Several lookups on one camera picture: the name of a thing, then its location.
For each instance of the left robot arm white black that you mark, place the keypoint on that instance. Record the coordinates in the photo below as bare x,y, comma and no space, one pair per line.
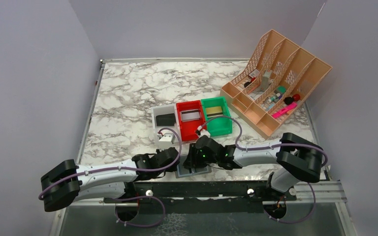
69,182

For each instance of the green capped glue stick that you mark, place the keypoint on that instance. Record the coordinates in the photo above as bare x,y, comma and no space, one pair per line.
278,93

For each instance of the white plastic bin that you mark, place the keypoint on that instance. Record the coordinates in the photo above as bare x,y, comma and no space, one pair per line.
160,110

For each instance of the grey box in organizer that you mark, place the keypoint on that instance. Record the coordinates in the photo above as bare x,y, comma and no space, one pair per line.
265,80

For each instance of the black card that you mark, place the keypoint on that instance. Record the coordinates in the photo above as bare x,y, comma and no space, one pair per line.
165,120

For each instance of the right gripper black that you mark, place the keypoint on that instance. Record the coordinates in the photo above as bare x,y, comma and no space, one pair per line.
193,158

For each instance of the silver card with stripe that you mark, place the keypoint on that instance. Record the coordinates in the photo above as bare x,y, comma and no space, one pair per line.
190,115

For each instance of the green plastic bin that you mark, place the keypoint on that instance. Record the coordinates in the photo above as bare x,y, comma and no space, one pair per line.
217,126

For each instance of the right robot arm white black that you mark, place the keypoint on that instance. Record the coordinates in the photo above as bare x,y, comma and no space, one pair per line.
300,159

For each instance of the grey card holder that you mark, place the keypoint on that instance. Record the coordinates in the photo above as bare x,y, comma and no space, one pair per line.
182,172

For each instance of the red white small box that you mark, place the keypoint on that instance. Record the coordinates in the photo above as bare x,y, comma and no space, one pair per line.
254,74

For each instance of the gold card with stripe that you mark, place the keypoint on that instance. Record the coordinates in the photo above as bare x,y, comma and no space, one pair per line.
214,111

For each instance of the black mounting rail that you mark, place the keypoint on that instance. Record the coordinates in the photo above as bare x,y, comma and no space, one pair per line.
192,197

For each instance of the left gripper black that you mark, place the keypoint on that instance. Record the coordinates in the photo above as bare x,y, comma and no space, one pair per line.
174,161

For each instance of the red plastic bin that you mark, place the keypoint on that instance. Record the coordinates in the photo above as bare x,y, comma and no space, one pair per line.
187,129

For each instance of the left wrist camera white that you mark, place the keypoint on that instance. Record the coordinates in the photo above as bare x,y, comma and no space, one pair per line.
166,141

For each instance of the peach desk organizer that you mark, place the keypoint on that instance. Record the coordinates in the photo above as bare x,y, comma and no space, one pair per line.
299,71

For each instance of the pink highlighter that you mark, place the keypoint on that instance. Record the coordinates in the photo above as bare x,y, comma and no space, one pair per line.
284,110

